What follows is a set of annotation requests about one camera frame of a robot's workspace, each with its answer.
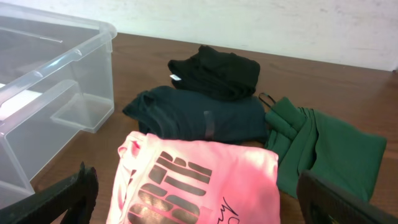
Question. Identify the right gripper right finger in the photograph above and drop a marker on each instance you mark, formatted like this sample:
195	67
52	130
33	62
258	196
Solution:
324	202

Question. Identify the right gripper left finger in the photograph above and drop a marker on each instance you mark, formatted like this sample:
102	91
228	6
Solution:
73	197

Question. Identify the green folded garment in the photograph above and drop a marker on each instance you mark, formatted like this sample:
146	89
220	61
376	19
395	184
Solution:
307	139

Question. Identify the pink printed t-shirt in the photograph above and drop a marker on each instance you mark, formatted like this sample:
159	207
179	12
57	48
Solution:
174	181

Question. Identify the clear plastic storage bin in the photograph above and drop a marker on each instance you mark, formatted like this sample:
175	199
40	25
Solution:
56	80

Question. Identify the dark teal folded garment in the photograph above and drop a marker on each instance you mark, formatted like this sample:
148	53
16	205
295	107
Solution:
188	115

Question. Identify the small black folded garment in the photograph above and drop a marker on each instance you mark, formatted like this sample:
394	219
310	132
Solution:
219	75

